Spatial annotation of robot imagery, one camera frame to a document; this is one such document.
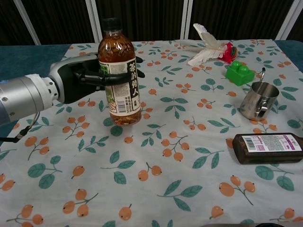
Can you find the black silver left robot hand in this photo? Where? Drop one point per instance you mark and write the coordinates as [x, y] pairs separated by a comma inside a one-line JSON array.
[[75, 80]]

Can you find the brown tea bottle black cap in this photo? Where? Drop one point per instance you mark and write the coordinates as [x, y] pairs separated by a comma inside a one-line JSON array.
[[119, 78]]

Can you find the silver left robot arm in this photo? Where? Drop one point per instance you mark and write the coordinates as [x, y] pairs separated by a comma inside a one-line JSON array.
[[23, 99]]

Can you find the dark brown bottle white label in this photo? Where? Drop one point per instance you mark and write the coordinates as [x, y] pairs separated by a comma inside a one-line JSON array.
[[267, 149]]

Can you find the white floral tablecloth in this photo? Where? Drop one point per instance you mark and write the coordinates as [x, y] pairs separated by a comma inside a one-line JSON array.
[[151, 165]]

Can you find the white feather shuttlecock red base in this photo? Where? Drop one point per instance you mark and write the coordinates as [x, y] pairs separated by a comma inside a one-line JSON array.
[[208, 50]]

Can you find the green toy building block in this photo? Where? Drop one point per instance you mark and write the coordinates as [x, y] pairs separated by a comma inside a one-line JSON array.
[[239, 74]]

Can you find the stainless steel mug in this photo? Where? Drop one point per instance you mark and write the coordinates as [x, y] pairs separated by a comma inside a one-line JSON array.
[[259, 100]]

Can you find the metal spoon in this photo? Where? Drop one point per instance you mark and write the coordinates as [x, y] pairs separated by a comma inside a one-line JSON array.
[[262, 73]]

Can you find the white metal frame post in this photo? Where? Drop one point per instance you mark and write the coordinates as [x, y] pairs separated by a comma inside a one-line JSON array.
[[27, 21], [94, 20], [288, 20], [185, 19]]

